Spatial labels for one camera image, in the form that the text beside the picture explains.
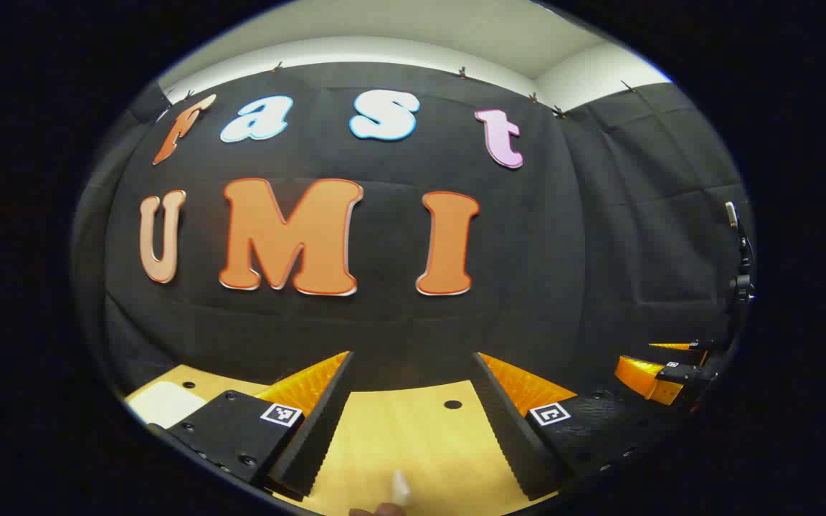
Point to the pale yellow suitcase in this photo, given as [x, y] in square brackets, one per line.
[165, 403]

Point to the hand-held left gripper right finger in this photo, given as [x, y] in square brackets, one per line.
[510, 437]

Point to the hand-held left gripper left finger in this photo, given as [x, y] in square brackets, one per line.
[320, 437]

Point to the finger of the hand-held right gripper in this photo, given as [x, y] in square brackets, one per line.
[678, 347]
[639, 376]

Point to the white squeeze tube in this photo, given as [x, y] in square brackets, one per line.
[400, 489]

